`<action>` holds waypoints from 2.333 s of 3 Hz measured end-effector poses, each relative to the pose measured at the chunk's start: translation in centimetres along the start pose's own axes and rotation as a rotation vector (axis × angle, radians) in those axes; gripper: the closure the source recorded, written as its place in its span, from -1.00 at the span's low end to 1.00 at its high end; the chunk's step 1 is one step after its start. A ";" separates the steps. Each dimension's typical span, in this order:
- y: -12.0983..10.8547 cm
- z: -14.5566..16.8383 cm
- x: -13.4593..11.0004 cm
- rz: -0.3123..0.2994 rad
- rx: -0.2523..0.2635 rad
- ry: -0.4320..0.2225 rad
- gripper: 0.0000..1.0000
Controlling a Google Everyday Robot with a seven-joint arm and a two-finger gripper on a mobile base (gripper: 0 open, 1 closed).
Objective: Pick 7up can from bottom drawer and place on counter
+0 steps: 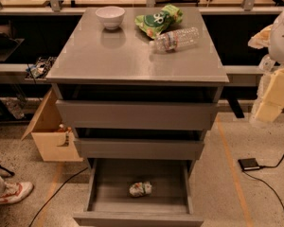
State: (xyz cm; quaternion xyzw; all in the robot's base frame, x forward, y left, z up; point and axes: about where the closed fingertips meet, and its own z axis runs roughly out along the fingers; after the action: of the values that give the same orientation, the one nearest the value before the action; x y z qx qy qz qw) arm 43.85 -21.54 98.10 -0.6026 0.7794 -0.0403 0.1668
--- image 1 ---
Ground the clear plastic water bottle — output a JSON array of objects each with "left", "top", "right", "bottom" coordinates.
[{"left": 149, "top": 27, "right": 199, "bottom": 53}]

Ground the cardboard box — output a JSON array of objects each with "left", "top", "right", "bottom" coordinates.
[{"left": 22, "top": 89, "right": 82, "bottom": 162}]

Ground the grey bottom drawer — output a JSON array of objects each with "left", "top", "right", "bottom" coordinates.
[{"left": 73, "top": 159, "right": 203, "bottom": 227}]

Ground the green chip bag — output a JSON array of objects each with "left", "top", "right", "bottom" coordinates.
[{"left": 134, "top": 4, "right": 183, "bottom": 39}]

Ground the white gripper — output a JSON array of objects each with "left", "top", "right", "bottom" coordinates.
[{"left": 248, "top": 25, "right": 284, "bottom": 123}]

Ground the black shoe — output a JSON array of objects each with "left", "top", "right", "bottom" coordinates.
[{"left": 0, "top": 165, "right": 15, "bottom": 178}]

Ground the grey middle drawer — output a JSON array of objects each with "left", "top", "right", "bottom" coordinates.
[{"left": 74, "top": 138, "right": 204, "bottom": 160}]

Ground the white red sneaker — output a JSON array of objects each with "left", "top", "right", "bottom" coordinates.
[{"left": 0, "top": 182, "right": 34, "bottom": 205}]

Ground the grey drawer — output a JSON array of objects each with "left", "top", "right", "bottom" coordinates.
[
  {"left": 74, "top": 138, "right": 204, "bottom": 160},
  {"left": 73, "top": 159, "right": 203, "bottom": 227},
  {"left": 56, "top": 100, "right": 217, "bottom": 131}
]

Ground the crushed 7up can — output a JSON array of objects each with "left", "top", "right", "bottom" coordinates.
[{"left": 129, "top": 182, "right": 152, "bottom": 198}]

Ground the black floor cable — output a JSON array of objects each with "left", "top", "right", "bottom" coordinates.
[{"left": 27, "top": 166, "right": 90, "bottom": 227}]

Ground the black foot pedal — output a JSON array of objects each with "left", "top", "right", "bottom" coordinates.
[{"left": 238, "top": 158, "right": 260, "bottom": 171}]

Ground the grey drawer cabinet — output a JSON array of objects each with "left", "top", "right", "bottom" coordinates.
[{"left": 45, "top": 6, "right": 230, "bottom": 163}]

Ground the grey top drawer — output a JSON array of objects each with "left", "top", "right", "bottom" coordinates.
[{"left": 56, "top": 100, "right": 217, "bottom": 131}]

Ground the white bowl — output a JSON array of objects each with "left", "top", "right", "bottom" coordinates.
[{"left": 96, "top": 6, "right": 125, "bottom": 29}]

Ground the black pedal cable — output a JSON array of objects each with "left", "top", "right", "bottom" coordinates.
[{"left": 242, "top": 142, "right": 284, "bottom": 227}]

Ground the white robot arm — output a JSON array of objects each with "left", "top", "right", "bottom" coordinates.
[{"left": 248, "top": 9, "right": 284, "bottom": 125}]

